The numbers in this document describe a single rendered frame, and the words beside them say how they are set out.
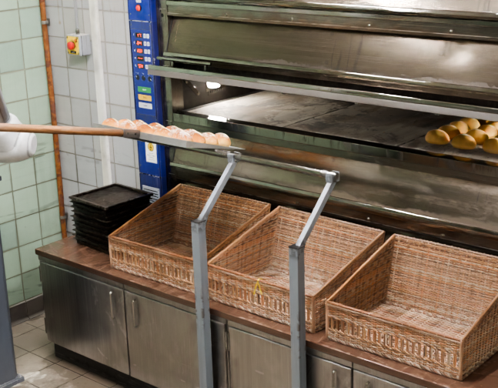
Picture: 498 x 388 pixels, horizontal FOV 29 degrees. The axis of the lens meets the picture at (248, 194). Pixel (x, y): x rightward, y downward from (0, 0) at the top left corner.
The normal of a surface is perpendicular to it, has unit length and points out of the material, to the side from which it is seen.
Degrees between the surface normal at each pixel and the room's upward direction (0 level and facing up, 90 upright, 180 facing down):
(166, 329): 90
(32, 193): 90
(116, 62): 90
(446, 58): 69
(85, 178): 90
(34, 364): 0
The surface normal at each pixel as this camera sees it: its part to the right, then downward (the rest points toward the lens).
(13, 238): 0.76, 0.17
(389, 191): -0.62, -0.09
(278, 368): -0.66, 0.27
